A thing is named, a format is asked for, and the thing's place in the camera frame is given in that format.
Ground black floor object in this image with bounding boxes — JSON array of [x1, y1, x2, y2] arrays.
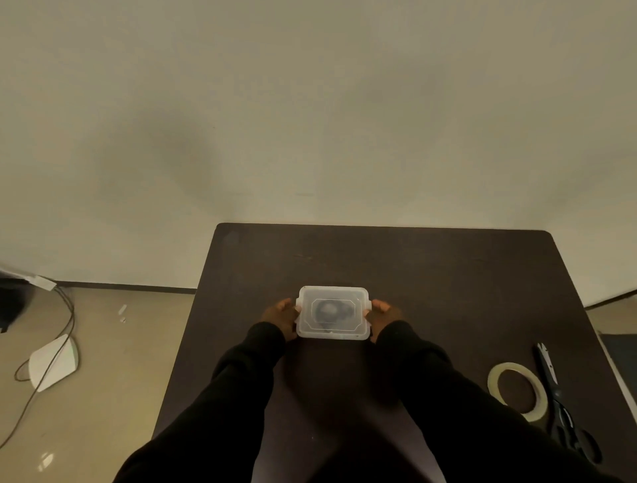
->
[[0, 278, 29, 334]]

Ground black scissors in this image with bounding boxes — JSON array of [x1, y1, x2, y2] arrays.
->
[[533, 342, 603, 464]]

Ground white floor device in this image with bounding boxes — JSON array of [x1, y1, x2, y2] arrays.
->
[[28, 334, 80, 393]]

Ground clear plastic box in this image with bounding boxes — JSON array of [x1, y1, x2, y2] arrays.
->
[[297, 288, 372, 342]]

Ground dark floor mat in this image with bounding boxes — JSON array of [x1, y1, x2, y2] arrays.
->
[[599, 333, 637, 404]]

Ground person's left hand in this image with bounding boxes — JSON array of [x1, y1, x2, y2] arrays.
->
[[260, 297, 302, 343]]

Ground clear plastic lid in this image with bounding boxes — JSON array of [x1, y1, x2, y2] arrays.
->
[[295, 285, 373, 340]]

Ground person's left forearm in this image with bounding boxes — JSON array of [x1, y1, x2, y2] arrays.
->
[[111, 322, 289, 483]]

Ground pale tape roll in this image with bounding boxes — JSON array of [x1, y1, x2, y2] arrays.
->
[[487, 362, 550, 424]]

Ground black cable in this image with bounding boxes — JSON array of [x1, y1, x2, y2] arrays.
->
[[313, 298, 357, 333]]

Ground person's right forearm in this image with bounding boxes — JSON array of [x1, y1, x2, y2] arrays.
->
[[376, 320, 623, 483]]

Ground person's right hand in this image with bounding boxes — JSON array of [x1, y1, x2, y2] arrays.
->
[[364, 298, 405, 344]]

